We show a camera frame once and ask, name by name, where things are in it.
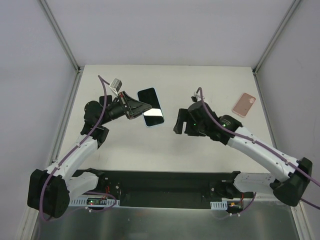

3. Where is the black screen smartphone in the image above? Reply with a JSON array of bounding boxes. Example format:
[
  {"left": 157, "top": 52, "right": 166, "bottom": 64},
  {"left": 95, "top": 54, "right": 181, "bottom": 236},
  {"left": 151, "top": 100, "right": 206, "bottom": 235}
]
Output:
[
  {"left": 136, "top": 87, "right": 165, "bottom": 127},
  {"left": 99, "top": 95, "right": 113, "bottom": 106}
]

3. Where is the light blue phone case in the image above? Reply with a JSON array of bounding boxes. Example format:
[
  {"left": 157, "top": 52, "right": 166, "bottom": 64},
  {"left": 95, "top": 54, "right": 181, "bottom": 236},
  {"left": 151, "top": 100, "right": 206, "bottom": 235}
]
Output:
[{"left": 143, "top": 108, "right": 165, "bottom": 128}]

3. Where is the pink phone case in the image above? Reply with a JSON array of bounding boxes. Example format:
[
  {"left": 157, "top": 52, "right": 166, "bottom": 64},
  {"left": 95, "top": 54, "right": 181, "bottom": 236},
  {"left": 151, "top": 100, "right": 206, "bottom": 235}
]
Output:
[{"left": 231, "top": 93, "right": 256, "bottom": 118}]

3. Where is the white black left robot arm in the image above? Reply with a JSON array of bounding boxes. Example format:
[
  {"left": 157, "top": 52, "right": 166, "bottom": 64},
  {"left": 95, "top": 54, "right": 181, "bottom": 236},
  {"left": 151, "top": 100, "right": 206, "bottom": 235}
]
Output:
[{"left": 27, "top": 91, "right": 152, "bottom": 219}]

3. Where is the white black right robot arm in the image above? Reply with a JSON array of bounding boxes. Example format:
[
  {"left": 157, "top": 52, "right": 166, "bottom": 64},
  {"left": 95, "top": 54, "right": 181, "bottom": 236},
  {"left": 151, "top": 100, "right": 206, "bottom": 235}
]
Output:
[{"left": 173, "top": 101, "right": 313, "bottom": 207}]

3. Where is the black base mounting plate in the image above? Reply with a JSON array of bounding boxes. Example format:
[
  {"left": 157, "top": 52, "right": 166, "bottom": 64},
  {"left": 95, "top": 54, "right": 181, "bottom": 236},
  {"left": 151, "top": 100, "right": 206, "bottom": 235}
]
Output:
[{"left": 88, "top": 170, "right": 254, "bottom": 209}]

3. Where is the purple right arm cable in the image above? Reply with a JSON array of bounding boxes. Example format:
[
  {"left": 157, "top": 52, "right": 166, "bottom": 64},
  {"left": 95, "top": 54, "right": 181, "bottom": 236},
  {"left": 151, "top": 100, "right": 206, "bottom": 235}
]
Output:
[{"left": 194, "top": 86, "right": 320, "bottom": 221}]

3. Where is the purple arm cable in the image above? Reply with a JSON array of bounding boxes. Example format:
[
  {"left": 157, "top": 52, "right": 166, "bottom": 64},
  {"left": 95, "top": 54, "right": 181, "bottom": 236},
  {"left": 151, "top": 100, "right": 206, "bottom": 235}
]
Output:
[
  {"left": 38, "top": 74, "right": 118, "bottom": 222},
  {"left": 194, "top": 86, "right": 320, "bottom": 221}
]

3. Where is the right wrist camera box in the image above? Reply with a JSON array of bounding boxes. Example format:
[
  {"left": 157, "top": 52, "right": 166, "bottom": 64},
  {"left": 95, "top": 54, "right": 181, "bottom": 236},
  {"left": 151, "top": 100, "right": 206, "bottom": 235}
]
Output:
[{"left": 191, "top": 91, "right": 205, "bottom": 103}]

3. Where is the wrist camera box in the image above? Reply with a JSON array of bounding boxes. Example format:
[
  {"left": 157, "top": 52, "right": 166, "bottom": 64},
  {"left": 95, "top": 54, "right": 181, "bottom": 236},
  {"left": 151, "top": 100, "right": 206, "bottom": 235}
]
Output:
[
  {"left": 109, "top": 78, "right": 123, "bottom": 96},
  {"left": 191, "top": 91, "right": 205, "bottom": 103}
]

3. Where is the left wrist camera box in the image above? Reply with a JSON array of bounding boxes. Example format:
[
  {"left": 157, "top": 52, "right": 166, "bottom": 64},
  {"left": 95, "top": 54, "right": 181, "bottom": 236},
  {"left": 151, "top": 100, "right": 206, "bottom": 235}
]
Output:
[{"left": 109, "top": 78, "right": 123, "bottom": 96}]

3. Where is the right aluminium corner post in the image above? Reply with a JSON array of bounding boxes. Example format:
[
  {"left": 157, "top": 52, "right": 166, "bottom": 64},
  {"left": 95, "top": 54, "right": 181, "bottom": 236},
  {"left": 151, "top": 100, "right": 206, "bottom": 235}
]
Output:
[{"left": 252, "top": 0, "right": 303, "bottom": 76}]

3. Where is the aluminium corner post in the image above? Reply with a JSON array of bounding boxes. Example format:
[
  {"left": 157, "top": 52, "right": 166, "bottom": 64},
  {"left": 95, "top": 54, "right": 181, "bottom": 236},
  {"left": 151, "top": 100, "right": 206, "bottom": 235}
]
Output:
[
  {"left": 37, "top": 0, "right": 81, "bottom": 74},
  {"left": 252, "top": 0, "right": 303, "bottom": 76}
]

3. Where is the right white cable duct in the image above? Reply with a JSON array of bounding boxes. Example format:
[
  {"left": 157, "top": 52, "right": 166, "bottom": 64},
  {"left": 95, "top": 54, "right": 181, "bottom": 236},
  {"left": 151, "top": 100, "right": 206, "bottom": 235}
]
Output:
[{"left": 210, "top": 200, "right": 228, "bottom": 211}]

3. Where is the white cable duct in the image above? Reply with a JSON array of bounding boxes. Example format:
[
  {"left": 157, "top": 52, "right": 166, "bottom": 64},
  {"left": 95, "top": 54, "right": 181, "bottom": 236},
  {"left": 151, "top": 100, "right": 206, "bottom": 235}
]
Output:
[
  {"left": 210, "top": 200, "right": 228, "bottom": 211},
  {"left": 68, "top": 196, "right": 120, "bottom": 208}
]

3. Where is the left white cable duct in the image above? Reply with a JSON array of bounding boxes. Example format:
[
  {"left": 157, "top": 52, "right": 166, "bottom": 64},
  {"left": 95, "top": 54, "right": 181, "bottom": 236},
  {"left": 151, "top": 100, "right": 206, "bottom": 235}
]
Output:
[{"left": 68, "top": 196, "right": 120, "bottom": 208}]

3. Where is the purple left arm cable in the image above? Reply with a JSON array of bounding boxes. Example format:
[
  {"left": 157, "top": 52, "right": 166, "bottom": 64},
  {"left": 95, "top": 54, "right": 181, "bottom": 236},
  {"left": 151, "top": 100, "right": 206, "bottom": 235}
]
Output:
[{"left": 38, "top": 74, "right": 118, "bottom": 222}]

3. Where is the left aluminium corner post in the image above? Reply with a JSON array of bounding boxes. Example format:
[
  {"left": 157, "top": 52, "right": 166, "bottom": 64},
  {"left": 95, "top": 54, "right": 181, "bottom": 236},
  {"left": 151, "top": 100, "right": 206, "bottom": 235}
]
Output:
[{"left": 37, "top": 0, "right": 81, "bottom": 74}]

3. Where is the aluminium front frame rail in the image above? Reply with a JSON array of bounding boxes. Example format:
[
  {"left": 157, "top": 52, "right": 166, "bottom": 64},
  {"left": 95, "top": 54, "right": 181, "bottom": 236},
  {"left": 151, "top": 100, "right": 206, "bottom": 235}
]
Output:
[{"left": 31, "top": 176, "right": 305, "bottom": 205}]

